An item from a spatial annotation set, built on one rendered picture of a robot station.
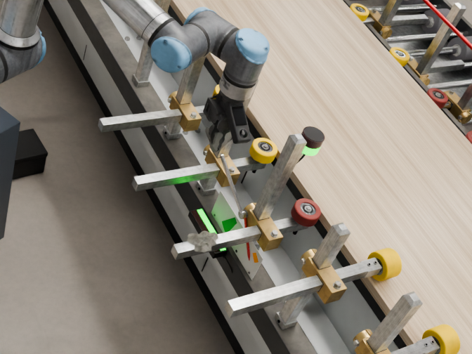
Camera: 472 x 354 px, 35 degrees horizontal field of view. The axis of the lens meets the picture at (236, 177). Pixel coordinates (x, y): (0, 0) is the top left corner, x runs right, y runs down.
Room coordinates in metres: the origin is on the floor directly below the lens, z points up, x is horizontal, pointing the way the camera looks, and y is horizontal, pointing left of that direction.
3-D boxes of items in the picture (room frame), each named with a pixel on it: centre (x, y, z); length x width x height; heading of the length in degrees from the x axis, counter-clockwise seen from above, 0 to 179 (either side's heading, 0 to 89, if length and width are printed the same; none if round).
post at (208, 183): (1.68, 0.07, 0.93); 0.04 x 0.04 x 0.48; 45
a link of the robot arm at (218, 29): (1.62, 0.21, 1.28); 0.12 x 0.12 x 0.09; 72
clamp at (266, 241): (1.50, -0.12, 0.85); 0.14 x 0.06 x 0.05; 45
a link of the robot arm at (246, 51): (1.59, 0.10, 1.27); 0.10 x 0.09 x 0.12; 72
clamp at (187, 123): (1.84, 0.23, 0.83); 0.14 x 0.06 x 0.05; 45
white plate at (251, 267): (1.51, -0.07, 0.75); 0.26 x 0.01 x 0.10; 45
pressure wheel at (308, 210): (1.57, -0.22, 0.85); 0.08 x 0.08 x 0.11
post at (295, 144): (1.51, -0.11, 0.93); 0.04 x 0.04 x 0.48; 45
